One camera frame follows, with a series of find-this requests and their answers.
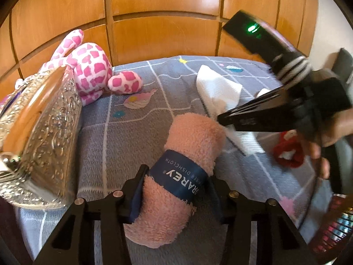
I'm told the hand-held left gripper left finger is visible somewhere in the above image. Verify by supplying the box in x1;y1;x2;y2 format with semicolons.
33;164;151;265

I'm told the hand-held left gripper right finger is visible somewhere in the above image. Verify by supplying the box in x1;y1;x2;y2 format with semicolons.
205;177;309;265

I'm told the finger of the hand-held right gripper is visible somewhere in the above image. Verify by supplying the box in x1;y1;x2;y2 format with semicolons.
217;84;298;133

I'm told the white paper napkin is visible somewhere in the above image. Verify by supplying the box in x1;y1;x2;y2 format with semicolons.
196;64;265;155

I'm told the pink dishcloth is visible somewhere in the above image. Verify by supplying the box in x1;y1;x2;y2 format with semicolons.
123;114;227;249

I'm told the person's right hand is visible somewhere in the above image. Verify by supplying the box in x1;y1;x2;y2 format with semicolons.
300;110;353;180

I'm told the red plush toy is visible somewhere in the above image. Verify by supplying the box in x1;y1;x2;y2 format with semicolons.
272;130;304;168

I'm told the grey printed bed sheet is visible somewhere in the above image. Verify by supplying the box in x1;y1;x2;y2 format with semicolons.
17;55;337;265

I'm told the silver embossed box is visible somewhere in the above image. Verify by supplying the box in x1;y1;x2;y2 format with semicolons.
0;67;83;210

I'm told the wooden panelled headboard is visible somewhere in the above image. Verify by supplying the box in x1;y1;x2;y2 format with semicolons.
0;0;320;89

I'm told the colourful striped fabric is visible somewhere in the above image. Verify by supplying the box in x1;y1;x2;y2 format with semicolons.
307;193;353;256

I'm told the pink spotted plush toy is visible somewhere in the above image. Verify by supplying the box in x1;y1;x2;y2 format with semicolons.
15;29;144;107

